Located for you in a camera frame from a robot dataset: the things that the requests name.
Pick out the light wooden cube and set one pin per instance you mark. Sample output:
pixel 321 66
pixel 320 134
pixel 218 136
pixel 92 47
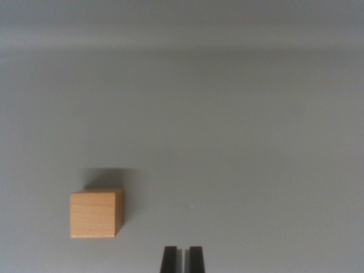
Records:
pixel 94 214

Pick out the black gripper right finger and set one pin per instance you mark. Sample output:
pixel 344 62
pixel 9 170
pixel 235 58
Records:
pixel 196 260

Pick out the grey plastic bin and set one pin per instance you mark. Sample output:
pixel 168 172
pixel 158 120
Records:
pixel 227 113

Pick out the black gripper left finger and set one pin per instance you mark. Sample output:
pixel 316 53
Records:
pixel 170 260

